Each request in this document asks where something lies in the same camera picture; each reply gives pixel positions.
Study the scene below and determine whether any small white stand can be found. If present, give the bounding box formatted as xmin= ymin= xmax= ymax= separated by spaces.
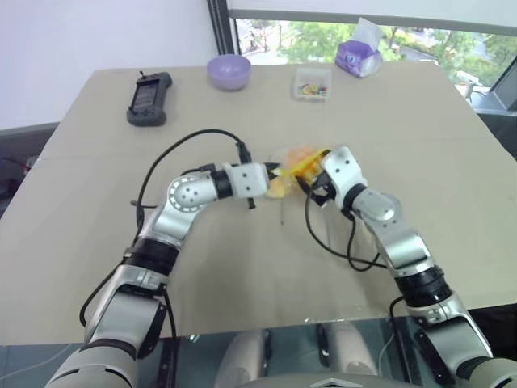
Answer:
xmin=455 ymin=71 xmax=485 ymax=103

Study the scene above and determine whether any grey rounded robot leg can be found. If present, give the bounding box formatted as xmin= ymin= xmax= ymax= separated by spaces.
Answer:
xmin=322 ymin=321 xmax=380 ymax=376
xmin=212 ymin=328 xmax=272 ymax=388

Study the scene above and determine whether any small round yellow bread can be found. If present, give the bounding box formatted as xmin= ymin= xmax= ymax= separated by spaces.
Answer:
xmin=267 ymin=177 xmax=299 ymax=200

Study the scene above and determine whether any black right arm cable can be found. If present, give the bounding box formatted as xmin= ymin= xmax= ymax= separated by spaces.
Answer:
xmin=304 ymin=189 xmax=405 ymax=324

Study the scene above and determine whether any dark grey handheld controller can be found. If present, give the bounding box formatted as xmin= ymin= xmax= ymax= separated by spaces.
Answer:
xmin=126 ymin=70 xmax=174 ymax=128

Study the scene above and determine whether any purple tissue pack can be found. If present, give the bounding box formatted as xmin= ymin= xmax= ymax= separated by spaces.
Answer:
xmin=334 ymin=16 xmax=384 ymax=79

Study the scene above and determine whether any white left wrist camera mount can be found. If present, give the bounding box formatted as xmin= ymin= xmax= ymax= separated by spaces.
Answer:
xmin=225 ymin=162 xmax=271 ymax=200

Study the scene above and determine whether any dark monitor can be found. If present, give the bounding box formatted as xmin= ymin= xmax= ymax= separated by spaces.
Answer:
xmin=490 ymin=60 xmax=517 ymax=111

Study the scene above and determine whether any purple bowl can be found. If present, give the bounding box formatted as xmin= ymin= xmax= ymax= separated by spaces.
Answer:
xmin=206 ymin=54 xmax=252 ymax=92

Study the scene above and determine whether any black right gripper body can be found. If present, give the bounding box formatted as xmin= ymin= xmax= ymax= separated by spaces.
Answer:
xmin=308 ymin=171 xmax=338 ymax=209

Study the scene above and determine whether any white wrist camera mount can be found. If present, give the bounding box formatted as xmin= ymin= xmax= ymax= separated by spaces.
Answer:
xmin=321 ymin=145 xmax=368 ymax=204
xmin=225 ymin=162 xmax=271 ymax=200

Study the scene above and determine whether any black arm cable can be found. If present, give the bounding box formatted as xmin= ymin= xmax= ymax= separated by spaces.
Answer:
xmin=304 ymin=189 xmax=405 ymax=324
xmin=79 ymin=129 xmax=253 ymax=329

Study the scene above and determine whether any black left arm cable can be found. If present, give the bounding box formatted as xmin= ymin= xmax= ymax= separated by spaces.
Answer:
xmin=79 ymin=129 xmax=253 ymax=329

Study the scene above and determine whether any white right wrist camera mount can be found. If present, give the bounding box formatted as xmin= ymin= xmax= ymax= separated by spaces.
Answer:
xmin=321 ymin=145 xmax=368 ymax=204

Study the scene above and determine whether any clear box of colourful pins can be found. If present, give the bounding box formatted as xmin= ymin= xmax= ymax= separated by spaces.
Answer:
xmin=292 ymin=66 xmax=334 ymax=103

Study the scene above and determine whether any dark window frame post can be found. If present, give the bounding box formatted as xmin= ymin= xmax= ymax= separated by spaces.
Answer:
xmin=207 ymin=0 xmax=242 ymax=58

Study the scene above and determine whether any clear yellow-zip plastic bag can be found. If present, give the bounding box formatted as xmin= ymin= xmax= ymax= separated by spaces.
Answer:
xmin=267 ymin=145 xmax=329 ymax=201

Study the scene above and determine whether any thin white cable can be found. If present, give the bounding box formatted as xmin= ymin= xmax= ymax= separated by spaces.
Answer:
xmin=377 ymin=331 xmax=396 ymax=373

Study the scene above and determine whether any large orange crosshatch bread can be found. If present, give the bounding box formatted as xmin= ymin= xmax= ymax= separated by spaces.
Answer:
xmin=286 ymin=146 xmax=321 ymax=167

